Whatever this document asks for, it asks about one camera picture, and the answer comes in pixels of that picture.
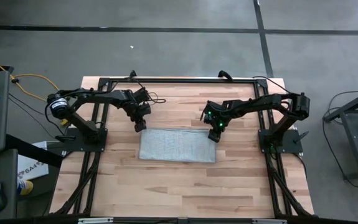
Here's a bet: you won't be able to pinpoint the black thin floor cable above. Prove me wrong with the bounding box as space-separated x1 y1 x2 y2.
8 93 58 139

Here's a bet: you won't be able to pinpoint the yellow cable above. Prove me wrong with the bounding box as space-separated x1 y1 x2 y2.
0 52 72 102

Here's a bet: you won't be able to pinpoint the white cardboard box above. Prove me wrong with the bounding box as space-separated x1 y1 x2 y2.
16 141 49 181

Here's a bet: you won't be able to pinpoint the black looped gripper cable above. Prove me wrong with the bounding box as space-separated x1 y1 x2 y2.
136 88 167 105

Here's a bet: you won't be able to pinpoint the black diagonal bar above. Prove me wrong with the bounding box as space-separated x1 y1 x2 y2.
6 133 64 169

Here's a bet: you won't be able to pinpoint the grey metal side table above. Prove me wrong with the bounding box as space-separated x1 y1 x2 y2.
323 85 358 181

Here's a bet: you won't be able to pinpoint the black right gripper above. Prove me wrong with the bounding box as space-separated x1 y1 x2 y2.
203 102 229 143

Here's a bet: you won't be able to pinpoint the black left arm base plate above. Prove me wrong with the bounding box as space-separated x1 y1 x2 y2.
55 127 108 153

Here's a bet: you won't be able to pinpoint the silver metal bracket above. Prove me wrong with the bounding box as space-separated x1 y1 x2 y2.
77 217 114 224
252 218 288 224

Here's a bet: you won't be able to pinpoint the grey microfiber towel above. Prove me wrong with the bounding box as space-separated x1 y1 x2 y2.
138 127 217 164

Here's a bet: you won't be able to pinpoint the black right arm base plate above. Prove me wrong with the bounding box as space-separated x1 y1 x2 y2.
258 129 309 155

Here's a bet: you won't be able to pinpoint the black thin robot cable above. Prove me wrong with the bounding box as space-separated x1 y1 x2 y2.
252 76 291 94

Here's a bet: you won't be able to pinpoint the black aluminium table frame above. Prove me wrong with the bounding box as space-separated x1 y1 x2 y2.
49 76 315 218

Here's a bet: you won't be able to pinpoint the black curved frame handle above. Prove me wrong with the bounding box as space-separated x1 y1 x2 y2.
217 70 233 82

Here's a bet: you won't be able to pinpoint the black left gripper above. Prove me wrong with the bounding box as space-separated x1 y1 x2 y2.
128 101 152 133

